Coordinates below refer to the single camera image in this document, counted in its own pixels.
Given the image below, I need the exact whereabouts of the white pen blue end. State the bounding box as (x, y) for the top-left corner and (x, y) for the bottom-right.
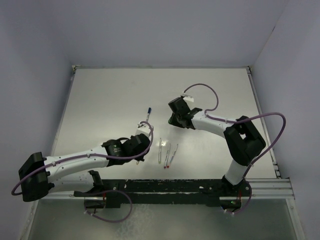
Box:
(145, 112), (151, 123)

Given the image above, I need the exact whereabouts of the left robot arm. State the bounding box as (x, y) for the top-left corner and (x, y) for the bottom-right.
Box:
(18, 133), (153, 202)

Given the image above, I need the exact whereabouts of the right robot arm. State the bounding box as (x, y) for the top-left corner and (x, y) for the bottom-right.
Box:
(168, 96), (266, 196)

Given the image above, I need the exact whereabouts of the white pen green end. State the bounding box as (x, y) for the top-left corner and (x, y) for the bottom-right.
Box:
(158, 138), (162, 164)

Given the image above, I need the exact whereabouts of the white pen purple end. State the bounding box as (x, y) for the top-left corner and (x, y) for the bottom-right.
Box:
(163, 143), (171, 169)

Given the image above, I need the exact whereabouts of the white pen red end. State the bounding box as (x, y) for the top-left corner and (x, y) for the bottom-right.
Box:
(166, 144), (179, 169)

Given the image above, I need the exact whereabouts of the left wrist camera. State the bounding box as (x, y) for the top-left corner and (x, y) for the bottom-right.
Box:
(135, 122), (154, 138)

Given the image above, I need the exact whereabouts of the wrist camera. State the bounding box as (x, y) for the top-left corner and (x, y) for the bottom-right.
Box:
(180, 93), (194, 103)
(135, 122), (154, 138)

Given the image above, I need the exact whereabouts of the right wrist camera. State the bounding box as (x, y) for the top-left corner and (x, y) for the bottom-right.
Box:
(180, 93), (194, 103)

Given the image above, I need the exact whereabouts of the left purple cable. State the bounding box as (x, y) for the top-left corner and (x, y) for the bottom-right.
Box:
(11, 121), (155, 196)

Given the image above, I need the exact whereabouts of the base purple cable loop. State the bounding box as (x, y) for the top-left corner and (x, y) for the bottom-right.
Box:
(83, 189), (134, 223)

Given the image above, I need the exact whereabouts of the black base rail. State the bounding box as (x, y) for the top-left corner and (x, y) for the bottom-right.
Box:
(73, 179), (251, 208)

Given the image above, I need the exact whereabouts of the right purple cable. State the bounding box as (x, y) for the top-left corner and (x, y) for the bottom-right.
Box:
(183, 83), (287, 216)

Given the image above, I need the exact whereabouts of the aluminium frame rail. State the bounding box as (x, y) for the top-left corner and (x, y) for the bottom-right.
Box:
(246, 66), (295, 199)

